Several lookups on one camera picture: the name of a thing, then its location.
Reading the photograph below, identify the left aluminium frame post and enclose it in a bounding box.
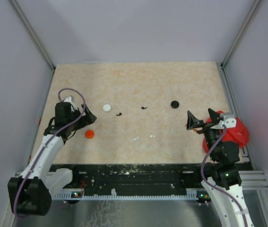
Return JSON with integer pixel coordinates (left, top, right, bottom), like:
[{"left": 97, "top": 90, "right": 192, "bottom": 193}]
[{"left": 8, "top": 0, "right": 55, "bottom": 71}]

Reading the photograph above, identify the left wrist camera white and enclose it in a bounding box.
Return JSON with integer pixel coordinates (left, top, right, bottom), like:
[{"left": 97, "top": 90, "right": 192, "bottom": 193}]
[{"left": 63, "top": 96, "right": 78, "bottom": 111}]

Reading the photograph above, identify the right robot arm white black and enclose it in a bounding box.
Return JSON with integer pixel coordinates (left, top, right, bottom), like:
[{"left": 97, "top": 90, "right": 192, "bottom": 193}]
[{"left": 186, "top": 108, "right": 254, "bottom": 227}]

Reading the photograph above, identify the orange earbud charging case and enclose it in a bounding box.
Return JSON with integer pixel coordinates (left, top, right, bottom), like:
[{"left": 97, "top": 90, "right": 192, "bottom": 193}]
[{"left": 85, "top": 130, "right": 94, "bottom": 139}]

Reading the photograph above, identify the white cable duct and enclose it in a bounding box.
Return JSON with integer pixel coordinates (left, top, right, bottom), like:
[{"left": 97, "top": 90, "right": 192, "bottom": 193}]
[{"left": 52, "top": 189, "right": 210, "bottom": 201}]

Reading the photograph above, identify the aluminium frame post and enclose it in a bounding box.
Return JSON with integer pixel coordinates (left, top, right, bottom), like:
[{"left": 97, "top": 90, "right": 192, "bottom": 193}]
[
  {"left": 220, "top": 0, "right": 264, "bottom": 69},
  {"left": 8, "top": 0, "right": 55, "bottom": 71}
]

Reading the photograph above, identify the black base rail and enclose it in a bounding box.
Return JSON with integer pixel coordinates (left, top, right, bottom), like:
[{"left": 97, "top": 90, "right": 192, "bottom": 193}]
[{"left": 50, "top": 164, "right": 203, "bottom": 196}]

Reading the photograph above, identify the white earbud charging case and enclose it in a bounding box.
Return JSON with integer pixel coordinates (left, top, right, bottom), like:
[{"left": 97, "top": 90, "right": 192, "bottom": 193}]
[{"left": 102, "top": 104, "right": 111, "bottom": 112}]

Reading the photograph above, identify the right aluminium frame post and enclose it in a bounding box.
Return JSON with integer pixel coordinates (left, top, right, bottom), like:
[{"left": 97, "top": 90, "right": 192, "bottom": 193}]
[{"left": 220, "top": 0, "right": 264, "bottom": 69}]

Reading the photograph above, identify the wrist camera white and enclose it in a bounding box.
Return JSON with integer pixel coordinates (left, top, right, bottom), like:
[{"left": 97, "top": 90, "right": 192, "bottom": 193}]
[
  {"left": 63, "top": 96, "right": 78, "bottom": 111},
  {"left": 211, "top": 113, "right": 237, "bottom": 130}
]

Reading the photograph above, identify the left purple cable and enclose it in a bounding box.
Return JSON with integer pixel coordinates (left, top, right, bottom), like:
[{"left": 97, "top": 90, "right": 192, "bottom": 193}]
[{"left": 13, "top": 88, "right": 87, "bottom": 218}]

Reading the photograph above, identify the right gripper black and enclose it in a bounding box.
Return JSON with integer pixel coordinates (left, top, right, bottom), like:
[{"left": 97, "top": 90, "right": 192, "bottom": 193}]
[{"left": 187, "top": 107, "right": 223, "bottom": 160}]

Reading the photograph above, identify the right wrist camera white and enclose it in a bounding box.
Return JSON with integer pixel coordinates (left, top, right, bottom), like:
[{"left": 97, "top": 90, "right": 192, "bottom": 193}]
[{"left": 211, "top": 113, "right": 237, "bottom": 130}]

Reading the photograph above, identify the red cloth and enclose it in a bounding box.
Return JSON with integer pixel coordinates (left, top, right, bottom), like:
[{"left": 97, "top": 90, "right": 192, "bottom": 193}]
[{"left": 202, "top": 110, "right": 250, "bottom": 153}]

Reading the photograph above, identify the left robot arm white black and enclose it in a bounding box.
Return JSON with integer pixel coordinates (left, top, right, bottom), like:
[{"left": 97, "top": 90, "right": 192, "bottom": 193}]
[{"left": 8, "top": 101, "right": 97, "bottom": 218}]

